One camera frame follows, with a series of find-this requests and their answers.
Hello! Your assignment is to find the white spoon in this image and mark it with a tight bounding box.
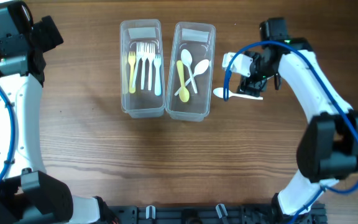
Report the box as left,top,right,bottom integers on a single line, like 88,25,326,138
213,87,263,100
181,49,198,94
175,59,209,96

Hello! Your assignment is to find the yellow plastic spoon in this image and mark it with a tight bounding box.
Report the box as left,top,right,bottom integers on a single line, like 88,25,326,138
177,60,190,103

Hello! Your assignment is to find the light blue plastic fork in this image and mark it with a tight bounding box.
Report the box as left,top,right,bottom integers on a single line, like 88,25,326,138
154,54,162,96

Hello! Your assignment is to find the yellow plastic fork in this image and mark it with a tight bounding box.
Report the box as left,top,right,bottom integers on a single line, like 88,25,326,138
128,51,136,93

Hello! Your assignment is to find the white plastic fork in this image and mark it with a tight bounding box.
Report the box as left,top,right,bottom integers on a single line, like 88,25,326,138
132,42,144,88
147,43,155,91
140,42,149,90

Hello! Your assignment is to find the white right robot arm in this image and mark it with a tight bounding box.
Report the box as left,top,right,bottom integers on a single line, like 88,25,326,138
237,17,358,218

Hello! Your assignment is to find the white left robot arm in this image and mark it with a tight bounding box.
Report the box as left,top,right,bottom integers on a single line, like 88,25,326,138
0,1,103,223

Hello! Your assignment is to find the clear right plastic container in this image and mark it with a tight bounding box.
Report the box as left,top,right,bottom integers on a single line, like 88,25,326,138
165,22,216,121

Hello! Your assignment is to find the clear plastic container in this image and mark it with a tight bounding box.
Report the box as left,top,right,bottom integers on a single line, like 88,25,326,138
120,19,165,118
165,22,216,121

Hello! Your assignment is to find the clear left plastic container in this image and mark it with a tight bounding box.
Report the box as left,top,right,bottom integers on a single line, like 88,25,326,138
120,19,165,118

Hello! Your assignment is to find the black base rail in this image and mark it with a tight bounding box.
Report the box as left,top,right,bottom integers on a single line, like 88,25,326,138
99,202,327,224

